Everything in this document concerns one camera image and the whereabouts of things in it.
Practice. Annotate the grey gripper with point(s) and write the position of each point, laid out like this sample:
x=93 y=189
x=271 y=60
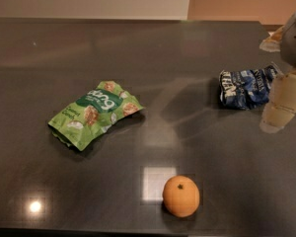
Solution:
x=294 y=44

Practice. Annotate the blue chip bag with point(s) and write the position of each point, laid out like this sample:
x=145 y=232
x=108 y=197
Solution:
x=246 y=89

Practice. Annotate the green snack bag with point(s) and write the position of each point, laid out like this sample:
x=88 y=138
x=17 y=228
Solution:
x=93 y=114

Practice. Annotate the orange fruit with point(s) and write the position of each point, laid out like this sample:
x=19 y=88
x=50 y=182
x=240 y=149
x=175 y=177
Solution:
x=181 y=196

